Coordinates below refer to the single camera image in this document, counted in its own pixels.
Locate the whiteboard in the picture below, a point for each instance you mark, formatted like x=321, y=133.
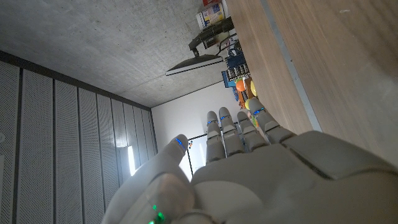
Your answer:
x=199, y=155

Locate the dark blue mug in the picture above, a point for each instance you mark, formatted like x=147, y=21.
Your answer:
x=235, y=59

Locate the white printed canister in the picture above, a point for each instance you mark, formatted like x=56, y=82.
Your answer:
x=213, y=15

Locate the red snack jar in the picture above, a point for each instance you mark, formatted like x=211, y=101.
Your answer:
x=211, y=2

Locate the black monitor on stand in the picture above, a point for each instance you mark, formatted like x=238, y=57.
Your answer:
x=192, y=64

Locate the ceiling light panel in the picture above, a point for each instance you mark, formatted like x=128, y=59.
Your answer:
x=131, y=160

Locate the orange ball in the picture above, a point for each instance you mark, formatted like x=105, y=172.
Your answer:
x=240, y=85

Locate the colourful stacking cup toy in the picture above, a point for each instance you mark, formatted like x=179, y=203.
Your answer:
x=246, y=105

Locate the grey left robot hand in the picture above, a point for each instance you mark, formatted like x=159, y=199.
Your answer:
x=264, y=186

